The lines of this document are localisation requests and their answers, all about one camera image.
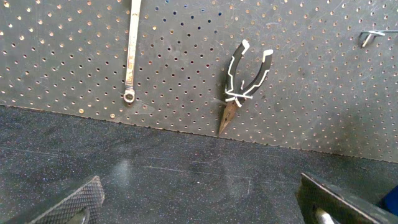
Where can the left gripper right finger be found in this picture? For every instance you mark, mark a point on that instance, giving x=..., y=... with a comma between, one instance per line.
x=335, y=202

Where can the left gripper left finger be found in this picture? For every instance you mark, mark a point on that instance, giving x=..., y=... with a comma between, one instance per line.
x=81, y=202

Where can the black and white pliers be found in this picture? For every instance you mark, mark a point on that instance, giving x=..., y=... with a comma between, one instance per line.
x=232, y=73

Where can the black pegboard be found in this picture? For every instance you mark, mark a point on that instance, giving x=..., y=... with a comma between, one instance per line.
x=186, y=74

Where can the wrench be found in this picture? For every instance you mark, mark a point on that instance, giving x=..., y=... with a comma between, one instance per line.
x=132, y=49

